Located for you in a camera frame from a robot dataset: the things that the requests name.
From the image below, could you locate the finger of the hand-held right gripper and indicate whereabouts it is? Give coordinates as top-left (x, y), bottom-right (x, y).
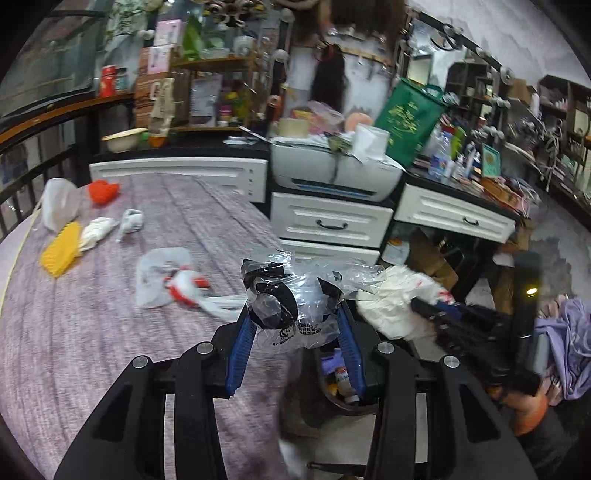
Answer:
top-left (411, 298), bottom-right (490, 333)

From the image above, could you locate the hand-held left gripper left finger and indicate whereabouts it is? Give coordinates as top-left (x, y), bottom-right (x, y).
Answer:
top-left (54, 310), bottom-right (258, 480)

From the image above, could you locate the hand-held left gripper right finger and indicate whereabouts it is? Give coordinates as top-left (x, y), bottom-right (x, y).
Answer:
top-left (336, 300), bottom-right (539, 480)

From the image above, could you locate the black trash bin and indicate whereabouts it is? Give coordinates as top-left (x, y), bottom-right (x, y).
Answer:
top-left (298, 344), bottom-right (386, 428)

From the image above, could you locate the clear plastic bag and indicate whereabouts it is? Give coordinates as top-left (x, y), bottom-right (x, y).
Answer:
top-left (241, 250), bottom-right (389, 349)

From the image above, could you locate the white red-printed plastic bag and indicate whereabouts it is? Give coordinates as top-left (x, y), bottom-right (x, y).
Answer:
top-left (135, 248), bottom-right (250, 319)

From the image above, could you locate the clear wrapper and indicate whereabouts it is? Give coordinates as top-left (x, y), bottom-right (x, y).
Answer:
top-left (115, 209), bottom-right (145, 243)

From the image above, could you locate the white foam net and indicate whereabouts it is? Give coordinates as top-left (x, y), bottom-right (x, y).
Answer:
top-left (78, 217), bottom-right (118, 252)

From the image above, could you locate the yellow foam net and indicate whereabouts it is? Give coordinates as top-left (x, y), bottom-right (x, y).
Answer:
top-left (41, 222), bottom-right (81, 277)

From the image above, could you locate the orange foam net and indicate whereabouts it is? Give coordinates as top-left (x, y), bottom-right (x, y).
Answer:
top-left (88, 181), bottom-right (120, 204)

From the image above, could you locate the translucent white plastic bag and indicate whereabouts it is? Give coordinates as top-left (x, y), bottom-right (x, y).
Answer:
top-left (41, 178), bottom-right (81, 232)

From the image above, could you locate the person's right hand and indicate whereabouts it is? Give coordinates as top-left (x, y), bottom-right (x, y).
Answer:
top-left (492, 371), bottom-right (551, 438)

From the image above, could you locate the cardboard box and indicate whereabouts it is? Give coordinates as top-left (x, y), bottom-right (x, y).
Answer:
top-left (406, 228), bottom-right (458, 289)

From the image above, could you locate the purple cloth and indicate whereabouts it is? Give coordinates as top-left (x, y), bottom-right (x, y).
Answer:
top-left (536, 298), bottom-right (591, 402)

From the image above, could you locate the white bag yellow print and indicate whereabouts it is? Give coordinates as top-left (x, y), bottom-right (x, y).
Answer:
top-left (382, 237), bottom-right (411, 266)

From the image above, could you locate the wide white drawer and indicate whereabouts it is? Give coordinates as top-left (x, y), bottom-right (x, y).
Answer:
top-left (394, 184), bottom-right (517, 244)

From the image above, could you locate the clear water bottle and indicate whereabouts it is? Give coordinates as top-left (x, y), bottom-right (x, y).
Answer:
top-left (428, 131), bottom-right (451, 181)

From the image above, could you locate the green framed picture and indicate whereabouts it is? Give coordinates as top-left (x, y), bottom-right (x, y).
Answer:
top-left (480, 144), bottom-right (502, 178)

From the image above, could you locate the toilet paper roll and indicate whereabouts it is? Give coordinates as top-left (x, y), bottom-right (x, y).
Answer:
top-left (352, 124), bottom-right (391, 163)

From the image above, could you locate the white printer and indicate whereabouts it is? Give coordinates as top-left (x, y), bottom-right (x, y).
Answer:
top-left (270, 136), bottom-right (407, 202)

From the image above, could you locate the green tote bag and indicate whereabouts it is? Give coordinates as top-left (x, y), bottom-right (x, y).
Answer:
top-left (374, 78), bottom-right (448, 168)

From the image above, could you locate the white cabinet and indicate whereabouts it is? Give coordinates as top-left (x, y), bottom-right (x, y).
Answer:
top-left (89, 157), bottom-right (269, 204)

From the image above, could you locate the pink plastic bag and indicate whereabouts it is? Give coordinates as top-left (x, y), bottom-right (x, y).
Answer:
top-left (307, 100), bottom-right (345, 130)

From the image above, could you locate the beige tape roll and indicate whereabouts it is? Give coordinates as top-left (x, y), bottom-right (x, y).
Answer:
top-left (278, 117), bottom-right (309, 138)

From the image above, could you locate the cream basin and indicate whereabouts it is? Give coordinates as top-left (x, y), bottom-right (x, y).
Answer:
top-left (102, 129), bottom-right (147, 153)

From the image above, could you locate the hanging black wig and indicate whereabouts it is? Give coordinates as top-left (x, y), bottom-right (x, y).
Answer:
top-left (310, 44), bottom-right (348, 112)

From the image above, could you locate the beige paper bag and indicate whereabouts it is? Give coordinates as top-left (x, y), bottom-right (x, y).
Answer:
top-left (148, 78), bottom-right (175, 139)

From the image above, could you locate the brown printed box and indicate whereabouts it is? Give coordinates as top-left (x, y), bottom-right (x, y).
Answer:
top-left (134, 71), bottom-right (192, 127)

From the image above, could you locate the black railing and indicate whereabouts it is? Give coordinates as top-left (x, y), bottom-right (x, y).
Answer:
top-left (0, 104), bottom-right (134, 241)

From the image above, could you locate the bamboo shelf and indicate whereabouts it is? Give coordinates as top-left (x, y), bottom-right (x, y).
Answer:
top-left (171, 55), bottom-right (259, 132)

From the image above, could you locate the wooden ledge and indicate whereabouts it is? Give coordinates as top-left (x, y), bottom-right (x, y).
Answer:
top-left (0, 90), bottom-right (139, 146)

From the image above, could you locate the glass terrarium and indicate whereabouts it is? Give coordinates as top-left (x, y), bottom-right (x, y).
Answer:
top-left (0, 18), bottom-right (105, 116)

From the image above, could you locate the white drawer black handle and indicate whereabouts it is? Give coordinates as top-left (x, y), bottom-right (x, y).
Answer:
top-left (279, 239), bottom-right (382, 266)
top-left (270, 191), bottom-right (394, 250)

